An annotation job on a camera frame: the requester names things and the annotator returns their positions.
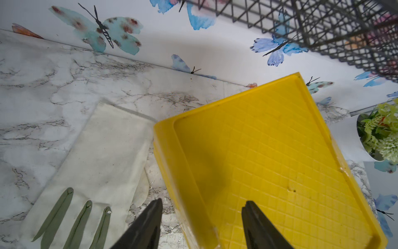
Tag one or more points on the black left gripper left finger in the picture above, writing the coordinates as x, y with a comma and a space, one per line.
144, 232

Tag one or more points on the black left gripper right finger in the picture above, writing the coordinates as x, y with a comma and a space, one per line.
259, 231

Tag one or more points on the yellow three-drawer box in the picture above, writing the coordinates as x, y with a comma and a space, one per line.
269, 145

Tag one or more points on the beige green work glove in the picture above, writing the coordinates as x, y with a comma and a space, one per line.
85, 204

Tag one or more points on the white pot with green plant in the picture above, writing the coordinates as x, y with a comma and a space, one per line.
369, 137

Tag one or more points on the black wire wall basket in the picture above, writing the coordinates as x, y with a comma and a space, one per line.
363, 34

